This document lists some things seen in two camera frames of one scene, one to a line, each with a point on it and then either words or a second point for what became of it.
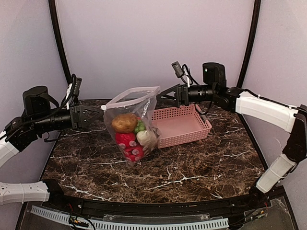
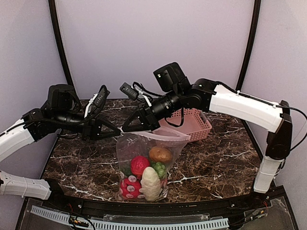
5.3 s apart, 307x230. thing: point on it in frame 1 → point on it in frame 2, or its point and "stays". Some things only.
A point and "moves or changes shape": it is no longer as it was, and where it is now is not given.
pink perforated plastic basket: [176, 126] stays
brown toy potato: [125, 123] → [160, 154]
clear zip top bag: [130, 124] → [144, 159]
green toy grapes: [140, 126] moves or changes shape
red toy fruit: [134, 153] → [131, 187]
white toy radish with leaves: [144, 138] → [151, 185]
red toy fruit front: [125, 140] → [138, 164]
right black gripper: [183, 95] → [147, 117]
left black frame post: [52, 6] stays
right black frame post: [251, 42] stays
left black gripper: [75, 116] → [92, 129]
